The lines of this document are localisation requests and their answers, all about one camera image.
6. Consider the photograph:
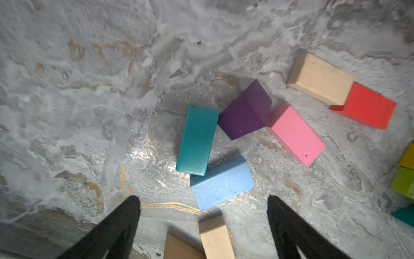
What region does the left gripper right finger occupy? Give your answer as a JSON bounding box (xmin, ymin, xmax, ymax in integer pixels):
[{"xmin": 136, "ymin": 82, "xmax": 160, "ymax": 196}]
[{"xmin": 267, "ymin": 195, "xmax": 349, "ymax": 259}]

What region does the yellow block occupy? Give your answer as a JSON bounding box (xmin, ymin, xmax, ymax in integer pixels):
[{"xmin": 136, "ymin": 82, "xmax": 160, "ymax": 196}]
[{"xmin": 399, "ymin": 142, "xmax": 414, "ymax": 170}]

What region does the teal rectangular block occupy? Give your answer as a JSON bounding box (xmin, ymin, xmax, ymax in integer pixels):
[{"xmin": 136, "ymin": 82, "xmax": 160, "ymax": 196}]
[{"xmin": 176, "ymin": 106, "xmax": 220, "ymax": 176}]

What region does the pink block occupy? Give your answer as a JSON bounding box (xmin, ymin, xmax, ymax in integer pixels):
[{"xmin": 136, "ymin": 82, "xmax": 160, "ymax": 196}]
[{"xmin": 266, "ymin": 103, "xmax": 325, "ymax": 167}]

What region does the green block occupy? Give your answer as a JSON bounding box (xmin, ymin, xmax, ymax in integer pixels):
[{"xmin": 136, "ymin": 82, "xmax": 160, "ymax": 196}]
[{"xmin": 391, "ymin": 167, "xmax": 414, "ymax": 201}]

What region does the purple block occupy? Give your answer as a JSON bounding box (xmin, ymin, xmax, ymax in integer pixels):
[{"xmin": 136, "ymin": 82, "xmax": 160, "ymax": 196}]
[{"xmin": 218, "ymin": 80, "xmax": 272, "ymax": 140}]

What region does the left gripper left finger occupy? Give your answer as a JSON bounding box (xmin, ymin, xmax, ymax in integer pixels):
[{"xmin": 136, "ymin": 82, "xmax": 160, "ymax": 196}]
[{"xmin": 58, "ymin": 195, "xmax": 141, "ymax": 259}]

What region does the small teal block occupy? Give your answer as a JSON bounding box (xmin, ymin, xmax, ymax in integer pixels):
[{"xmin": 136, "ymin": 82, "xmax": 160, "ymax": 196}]
[{"xmin": 391, "ymin": 206, "xmax": 414, "ymax": 227}]

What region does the natural wood rectangular block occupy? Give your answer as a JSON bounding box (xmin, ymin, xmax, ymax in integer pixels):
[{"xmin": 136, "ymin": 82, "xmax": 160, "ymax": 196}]
[{"xmin": 287, "ymin": 52, "xmax": 354, "ymax": 106}]

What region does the red block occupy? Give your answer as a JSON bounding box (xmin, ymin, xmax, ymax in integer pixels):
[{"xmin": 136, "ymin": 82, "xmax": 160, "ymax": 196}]
[{"xmin": 329, "ymin": 82, "xmax": 396, "ymax": 130}]

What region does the light blue block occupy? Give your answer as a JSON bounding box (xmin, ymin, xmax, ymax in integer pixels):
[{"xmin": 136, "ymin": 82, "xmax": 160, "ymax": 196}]
[{"xmin": 190, "ymin": 156, "xmax": 254, "ymax": 212}]

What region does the natural wood square block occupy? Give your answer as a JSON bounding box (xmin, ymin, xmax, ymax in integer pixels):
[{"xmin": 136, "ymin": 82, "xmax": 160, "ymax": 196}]
[{"xmin": 198, "ymin": 214, "xmax": 235, "ymax": 259}]

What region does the natural wood triangle block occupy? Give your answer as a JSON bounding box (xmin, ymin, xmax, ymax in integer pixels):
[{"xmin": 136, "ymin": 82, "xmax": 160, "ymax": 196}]
[{"xmin": 163, "ymin": 233, "xmax": 207, "ymax": 259}]

